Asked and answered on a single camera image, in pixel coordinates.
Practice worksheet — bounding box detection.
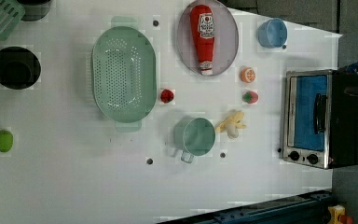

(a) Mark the yellow plush banana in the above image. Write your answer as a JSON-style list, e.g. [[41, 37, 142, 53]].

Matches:
[[215, 110, 246, 139]]

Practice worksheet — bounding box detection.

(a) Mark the silver black toaster oven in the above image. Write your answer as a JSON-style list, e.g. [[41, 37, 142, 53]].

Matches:
[[282, 70, 358, 169]]

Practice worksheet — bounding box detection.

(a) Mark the dark red plush strawberry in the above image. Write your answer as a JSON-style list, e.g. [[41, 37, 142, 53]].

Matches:
[[160, 89, 174, 104]]

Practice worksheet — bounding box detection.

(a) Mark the green mug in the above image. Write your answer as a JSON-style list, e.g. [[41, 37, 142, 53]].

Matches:
[[173, 117, 215, 163]]

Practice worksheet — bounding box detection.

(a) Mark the green oval colander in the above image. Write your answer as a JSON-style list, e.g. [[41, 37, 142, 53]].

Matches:
[[90, 16, 157, 133]]

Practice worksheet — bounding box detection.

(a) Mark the light red plush strawberry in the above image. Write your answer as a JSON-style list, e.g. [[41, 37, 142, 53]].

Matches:
[[242, 91, 258, 104]]

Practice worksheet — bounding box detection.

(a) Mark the plush orange slice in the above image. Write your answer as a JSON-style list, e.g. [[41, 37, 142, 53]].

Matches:
[[241, 67, 255, 83]]

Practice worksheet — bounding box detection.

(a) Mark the grey round plate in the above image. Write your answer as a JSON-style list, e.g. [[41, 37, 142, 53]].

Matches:
[[176, 0, 239, 76]]

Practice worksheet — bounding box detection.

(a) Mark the red plush ketchup bottle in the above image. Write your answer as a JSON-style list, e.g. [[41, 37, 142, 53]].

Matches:
[[190, 5, 214, 76]]

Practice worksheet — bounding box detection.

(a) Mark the black bowl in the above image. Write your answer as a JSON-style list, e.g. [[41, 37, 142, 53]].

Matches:
[[0, 47, 42, 90]]

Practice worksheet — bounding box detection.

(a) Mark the green plush apple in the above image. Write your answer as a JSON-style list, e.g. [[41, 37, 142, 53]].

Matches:
[[0, 130, 14, 153]]

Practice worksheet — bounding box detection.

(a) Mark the dark grey pot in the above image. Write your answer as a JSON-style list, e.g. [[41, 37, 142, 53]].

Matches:
[[17, 0, 52, 21]]

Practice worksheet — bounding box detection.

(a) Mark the yellow red toy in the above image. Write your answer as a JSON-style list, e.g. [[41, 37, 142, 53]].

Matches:
[[328, 205, 353, 224]]

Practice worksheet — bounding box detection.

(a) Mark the blue metal frame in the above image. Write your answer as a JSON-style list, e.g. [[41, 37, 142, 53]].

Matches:
[[159, 190, 337, 224]]

